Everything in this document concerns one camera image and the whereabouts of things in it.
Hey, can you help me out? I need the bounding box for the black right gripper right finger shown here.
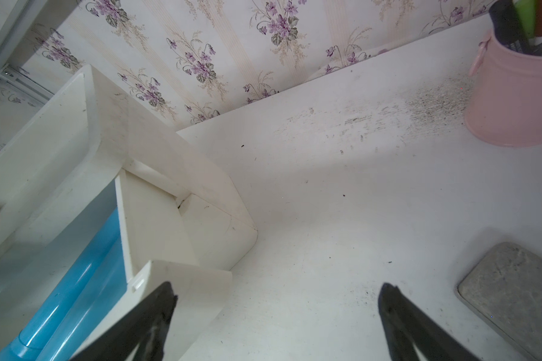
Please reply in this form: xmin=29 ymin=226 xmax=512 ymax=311
xmin=378 ymin=283 xmax=478 ymax=360

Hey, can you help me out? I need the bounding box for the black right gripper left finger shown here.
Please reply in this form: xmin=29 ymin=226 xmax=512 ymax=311
xmin=72 ymin=282 xmax=178 ymax=361

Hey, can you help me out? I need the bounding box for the blue toy microphone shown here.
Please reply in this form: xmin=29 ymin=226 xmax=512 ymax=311
xmin=0 ymin=210 xmax=120 ymax=360
xmin=38 ymin=239 xmax=126 ymax=360

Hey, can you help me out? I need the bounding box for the white top drawer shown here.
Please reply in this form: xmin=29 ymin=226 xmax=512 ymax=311
xmin=0 ymin=171 xmax=232 ymax=360

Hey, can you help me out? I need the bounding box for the white plastic drawer cabinet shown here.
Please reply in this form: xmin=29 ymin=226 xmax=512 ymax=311
xmin=0 ymin=64 xmax=259 ymax=312

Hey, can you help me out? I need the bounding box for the grey stone slab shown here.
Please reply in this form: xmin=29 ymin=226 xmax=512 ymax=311
xmin=456 ymin=242 xmax=542 ymax=360

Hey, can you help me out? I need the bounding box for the pink metal pen bucket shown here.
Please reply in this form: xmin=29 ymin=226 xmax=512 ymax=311
xmin=465 ymin=30 xmax=542 ymax=147

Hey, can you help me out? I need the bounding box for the black marker pen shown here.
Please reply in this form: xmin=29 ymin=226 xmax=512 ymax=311
xmin=489 ymin=0 xmax=531 ymax=55

